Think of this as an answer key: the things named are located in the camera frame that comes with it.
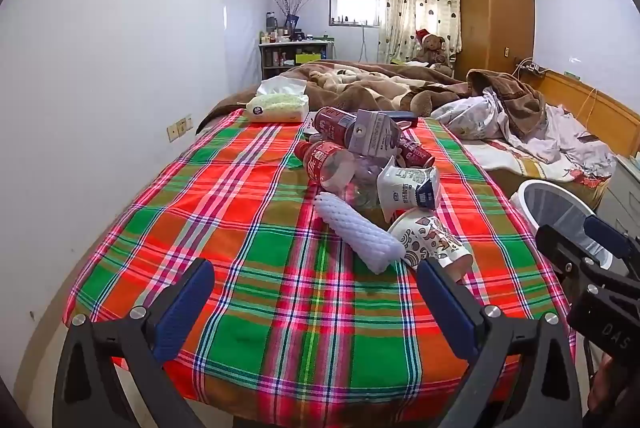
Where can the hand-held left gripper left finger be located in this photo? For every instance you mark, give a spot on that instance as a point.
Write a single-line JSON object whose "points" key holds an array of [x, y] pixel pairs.
{"points": [[182, 308]]}

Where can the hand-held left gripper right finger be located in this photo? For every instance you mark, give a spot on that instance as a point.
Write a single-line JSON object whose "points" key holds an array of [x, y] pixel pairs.
{"points": [[447, 308]]}

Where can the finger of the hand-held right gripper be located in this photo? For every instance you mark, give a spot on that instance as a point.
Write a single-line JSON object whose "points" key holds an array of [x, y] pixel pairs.
{"points": [[606, 234], [560, 245]]}

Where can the white trash bin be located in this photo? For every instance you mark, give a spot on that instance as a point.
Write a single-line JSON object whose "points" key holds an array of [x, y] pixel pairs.
{"points": [[555, 203]]}

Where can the printed paper cup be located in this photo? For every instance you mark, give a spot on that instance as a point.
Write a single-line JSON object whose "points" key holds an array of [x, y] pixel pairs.
{"points": [[430, 243]]}

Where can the white foam net sleeve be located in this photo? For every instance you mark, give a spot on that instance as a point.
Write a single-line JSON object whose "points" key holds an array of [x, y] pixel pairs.
{"points": [[360, 233]]}

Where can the clear plastic bottle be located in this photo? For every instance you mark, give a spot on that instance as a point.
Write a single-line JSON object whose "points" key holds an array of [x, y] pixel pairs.
{"points": [[367, 183]]}

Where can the purple drink carton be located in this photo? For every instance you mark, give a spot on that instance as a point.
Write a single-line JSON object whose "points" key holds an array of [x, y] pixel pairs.
{"points": [[372, 135]]}

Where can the red-label plastic bottle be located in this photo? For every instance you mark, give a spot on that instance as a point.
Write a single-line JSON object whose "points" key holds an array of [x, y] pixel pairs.
{"points": [[320, 162]]}

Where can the pink metal can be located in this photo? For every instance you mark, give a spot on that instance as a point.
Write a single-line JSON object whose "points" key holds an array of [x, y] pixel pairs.
{"points": [[334, 125]]}

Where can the person's right hand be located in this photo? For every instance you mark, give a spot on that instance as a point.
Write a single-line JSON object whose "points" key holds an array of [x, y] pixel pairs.
{"points": [[604, 383]]}

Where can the grey drawer nightstand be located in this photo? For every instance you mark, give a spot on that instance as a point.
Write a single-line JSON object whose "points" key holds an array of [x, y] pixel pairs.
{"points": [[622, 193]]}

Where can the plaid tablecloth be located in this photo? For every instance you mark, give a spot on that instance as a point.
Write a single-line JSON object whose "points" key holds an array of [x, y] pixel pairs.
{"points": [[250, 258]]}

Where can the black phone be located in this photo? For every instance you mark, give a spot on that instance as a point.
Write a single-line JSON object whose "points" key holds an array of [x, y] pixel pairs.
{"points": [[590, 137]]}

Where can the printed bed sheet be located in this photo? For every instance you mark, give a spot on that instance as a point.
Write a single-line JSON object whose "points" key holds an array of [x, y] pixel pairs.
{"points": [[505, 157]]}

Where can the wooden bed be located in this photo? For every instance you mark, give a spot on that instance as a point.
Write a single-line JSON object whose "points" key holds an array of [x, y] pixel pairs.
{"points": [[575, 95]]}

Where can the white floral quilt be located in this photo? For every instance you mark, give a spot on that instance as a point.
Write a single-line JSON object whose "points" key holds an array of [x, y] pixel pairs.
{"points": [[480, 117]]}

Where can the power strip with chargers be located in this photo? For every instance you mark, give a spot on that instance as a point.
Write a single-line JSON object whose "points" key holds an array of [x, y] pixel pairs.
{"points": [[531, 67]]}

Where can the dark blue glasses case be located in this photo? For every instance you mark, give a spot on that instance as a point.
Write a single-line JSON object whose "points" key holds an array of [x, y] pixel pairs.
{"points": [[402, 115]]}

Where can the green tissue pack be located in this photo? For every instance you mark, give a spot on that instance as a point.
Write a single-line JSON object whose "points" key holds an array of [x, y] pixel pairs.
{"points": [[277, 107]]}

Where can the brown blanket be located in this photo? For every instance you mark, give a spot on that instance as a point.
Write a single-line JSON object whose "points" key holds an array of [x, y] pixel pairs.
{"points": [[360, 92]]}

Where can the teddy bear with red hat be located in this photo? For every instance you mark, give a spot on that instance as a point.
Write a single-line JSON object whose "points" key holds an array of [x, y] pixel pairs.
{"points": [[432, 50]]}

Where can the wooden wardrobe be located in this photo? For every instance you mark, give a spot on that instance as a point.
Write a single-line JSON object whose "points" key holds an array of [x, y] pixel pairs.
{"points": [[495, 7]]}

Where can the grey shelf with bottles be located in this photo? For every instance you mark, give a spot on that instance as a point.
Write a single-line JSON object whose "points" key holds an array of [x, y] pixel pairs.
{"points": [[295, 57]]}

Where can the vase with branches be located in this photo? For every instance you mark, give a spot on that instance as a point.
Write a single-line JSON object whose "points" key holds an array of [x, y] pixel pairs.
{"points": [[291, 15]]}

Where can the small window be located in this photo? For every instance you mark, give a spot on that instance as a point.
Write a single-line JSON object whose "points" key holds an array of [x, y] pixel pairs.
{"points": [[352, 5]]}

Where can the beige wall sockets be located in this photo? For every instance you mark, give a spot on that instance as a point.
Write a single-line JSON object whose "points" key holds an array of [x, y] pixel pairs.
{"points": [[174, 131]]}

